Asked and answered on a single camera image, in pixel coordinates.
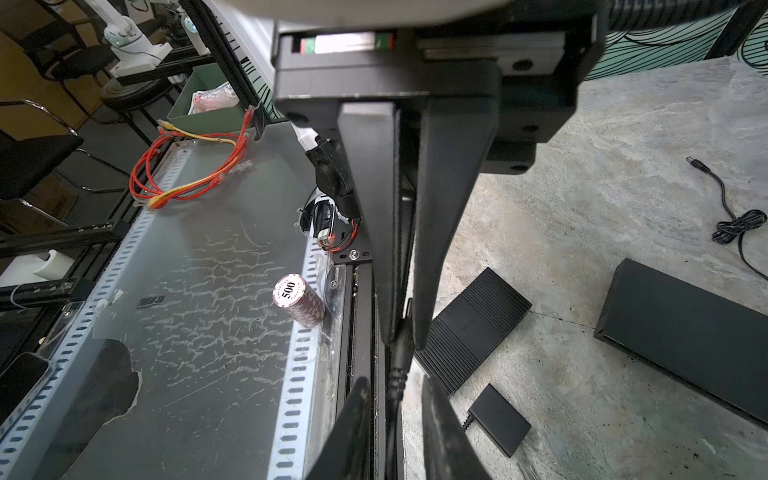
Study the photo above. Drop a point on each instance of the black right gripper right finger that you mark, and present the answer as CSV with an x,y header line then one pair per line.
x,y
447,451

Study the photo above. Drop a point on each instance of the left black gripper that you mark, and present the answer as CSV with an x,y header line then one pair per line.
x,y
533,60

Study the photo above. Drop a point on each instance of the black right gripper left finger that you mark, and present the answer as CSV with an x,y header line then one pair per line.
x,y
345,452

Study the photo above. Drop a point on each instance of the small black ribbed switch box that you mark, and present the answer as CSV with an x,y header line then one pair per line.
x,y
470,328

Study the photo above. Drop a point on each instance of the black power adapter with plug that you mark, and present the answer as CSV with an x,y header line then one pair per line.
x,y
400,363

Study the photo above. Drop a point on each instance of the poker chip stack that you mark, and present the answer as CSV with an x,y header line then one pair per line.
x,y
293,294

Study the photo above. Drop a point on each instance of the black wall power adapter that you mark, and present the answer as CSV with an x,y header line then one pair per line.
x,y
501,422

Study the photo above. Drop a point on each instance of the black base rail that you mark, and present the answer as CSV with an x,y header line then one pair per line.
x,y
361,352

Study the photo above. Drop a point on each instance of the white slotted cable duct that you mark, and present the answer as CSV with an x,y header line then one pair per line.
x,y
177,366

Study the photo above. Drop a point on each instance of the large black switch box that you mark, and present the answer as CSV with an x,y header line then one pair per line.
x,y
711,344

